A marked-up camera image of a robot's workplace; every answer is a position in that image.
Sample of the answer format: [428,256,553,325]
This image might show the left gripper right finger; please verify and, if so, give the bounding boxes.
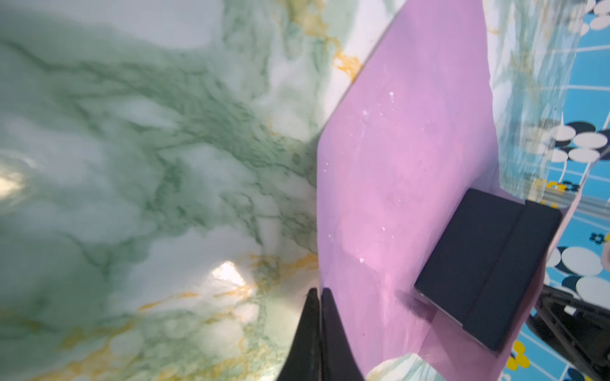
[321,287,365,381]

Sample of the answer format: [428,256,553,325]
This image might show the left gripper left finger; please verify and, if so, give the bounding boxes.
[276,288,322,381]

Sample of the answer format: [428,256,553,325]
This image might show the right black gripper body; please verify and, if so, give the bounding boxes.
[527,286,609,380]

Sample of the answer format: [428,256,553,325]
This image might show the dark blue gift box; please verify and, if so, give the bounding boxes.
[415,189,563,353]

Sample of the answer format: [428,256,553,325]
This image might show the purple wrapping paper sheet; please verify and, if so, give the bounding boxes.
[315,0,584,381]

